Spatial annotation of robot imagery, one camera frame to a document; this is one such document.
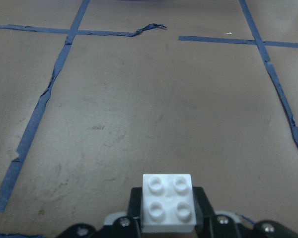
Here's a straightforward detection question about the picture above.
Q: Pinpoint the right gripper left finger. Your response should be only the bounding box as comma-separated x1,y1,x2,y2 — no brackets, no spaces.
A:
127,187,143,238

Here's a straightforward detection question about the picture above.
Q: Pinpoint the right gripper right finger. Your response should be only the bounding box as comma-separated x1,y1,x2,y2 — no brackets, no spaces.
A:
193,186,215,238

